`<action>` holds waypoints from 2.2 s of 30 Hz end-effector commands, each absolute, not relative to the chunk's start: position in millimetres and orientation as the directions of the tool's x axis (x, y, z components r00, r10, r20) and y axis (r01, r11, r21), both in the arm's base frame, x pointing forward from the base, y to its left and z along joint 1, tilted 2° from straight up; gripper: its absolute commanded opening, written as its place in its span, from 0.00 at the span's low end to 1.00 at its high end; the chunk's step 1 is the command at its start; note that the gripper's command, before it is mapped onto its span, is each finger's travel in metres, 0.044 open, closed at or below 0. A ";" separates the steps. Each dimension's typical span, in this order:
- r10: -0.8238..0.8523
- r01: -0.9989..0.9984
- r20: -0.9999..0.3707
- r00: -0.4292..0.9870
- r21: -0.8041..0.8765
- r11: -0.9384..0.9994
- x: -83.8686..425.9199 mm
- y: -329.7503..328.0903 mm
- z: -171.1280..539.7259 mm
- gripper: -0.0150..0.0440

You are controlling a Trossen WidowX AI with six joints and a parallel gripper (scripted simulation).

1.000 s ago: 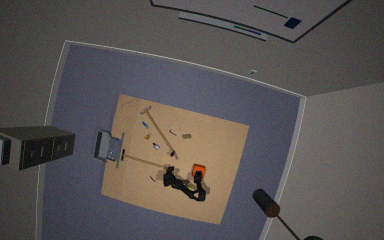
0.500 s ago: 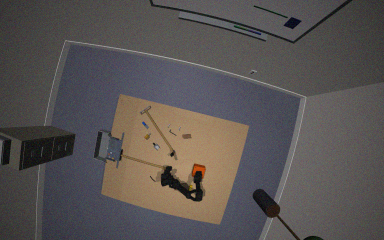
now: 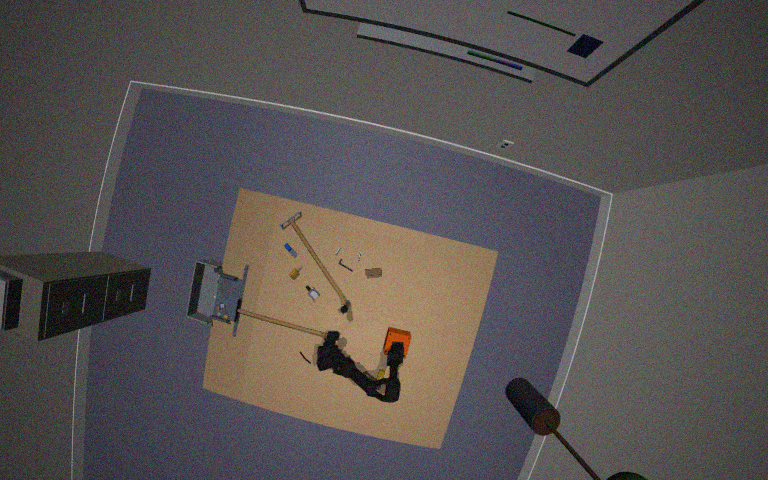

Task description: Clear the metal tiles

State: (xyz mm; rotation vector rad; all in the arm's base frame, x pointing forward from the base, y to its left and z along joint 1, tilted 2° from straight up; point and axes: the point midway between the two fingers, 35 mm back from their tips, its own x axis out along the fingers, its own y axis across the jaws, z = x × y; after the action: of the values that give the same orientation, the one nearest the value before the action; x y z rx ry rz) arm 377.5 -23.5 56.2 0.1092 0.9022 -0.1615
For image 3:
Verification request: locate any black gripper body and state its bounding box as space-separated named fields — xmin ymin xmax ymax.
xmin=327 ymin=331 xmax=342 ymax=356

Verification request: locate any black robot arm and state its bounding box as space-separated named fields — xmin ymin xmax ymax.
xmin=317 ymin=341 xmax=404 ymax=403

